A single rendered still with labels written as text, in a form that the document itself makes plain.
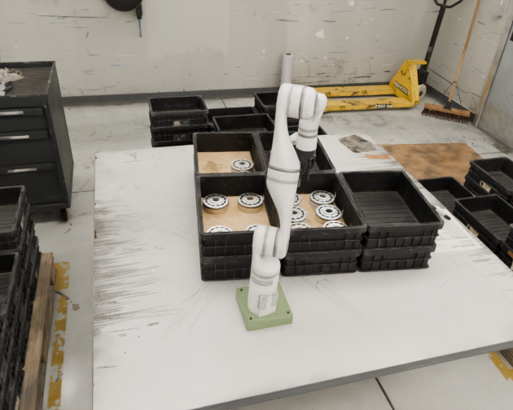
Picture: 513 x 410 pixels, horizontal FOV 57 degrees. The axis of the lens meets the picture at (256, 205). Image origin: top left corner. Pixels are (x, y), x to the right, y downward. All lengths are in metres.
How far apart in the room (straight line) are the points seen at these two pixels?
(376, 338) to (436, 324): 0.23
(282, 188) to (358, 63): 4.39
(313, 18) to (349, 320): 4.02
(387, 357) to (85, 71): 4.11
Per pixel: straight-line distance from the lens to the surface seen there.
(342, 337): 1.65
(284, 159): 1.34
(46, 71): 3.42
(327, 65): 5.51
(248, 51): 5.15
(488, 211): 3.15
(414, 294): 1.87
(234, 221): 1.85
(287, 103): 1.32
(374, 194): 2.13
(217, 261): 1.70
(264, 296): 1.53
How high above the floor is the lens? 1.92
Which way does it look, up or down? 34 degrees down
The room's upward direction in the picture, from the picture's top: 4 degrees clockwise
